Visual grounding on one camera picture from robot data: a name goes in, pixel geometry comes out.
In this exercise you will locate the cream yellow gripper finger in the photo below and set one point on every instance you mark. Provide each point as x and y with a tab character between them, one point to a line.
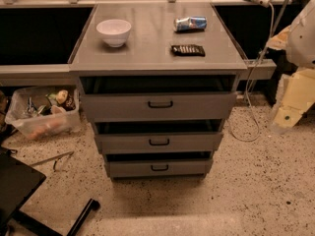
295	96

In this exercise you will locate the grey drawer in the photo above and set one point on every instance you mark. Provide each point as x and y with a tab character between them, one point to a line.
125	169
158	142
157	106

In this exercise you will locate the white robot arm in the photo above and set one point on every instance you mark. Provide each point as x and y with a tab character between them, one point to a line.
298	40

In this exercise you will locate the grey top drawer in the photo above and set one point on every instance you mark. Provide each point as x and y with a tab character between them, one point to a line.
157	106

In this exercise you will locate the grey drawer cabinet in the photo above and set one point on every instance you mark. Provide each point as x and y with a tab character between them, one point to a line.
146	64

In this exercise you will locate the grey bottom drawer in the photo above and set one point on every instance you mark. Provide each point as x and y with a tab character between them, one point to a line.
125	169

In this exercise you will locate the black snack bar wrapper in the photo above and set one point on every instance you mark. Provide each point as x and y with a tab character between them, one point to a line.
188	50

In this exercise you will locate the white ceramic bowl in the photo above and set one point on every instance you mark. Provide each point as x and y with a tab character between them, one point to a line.
114	32

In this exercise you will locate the thin stick on floor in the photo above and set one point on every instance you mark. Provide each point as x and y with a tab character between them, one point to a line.
51	158

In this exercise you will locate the clear plastic storage bin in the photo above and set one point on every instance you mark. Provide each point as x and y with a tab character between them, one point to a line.
36	113

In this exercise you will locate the black chair base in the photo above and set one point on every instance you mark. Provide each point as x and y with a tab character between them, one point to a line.
18	182

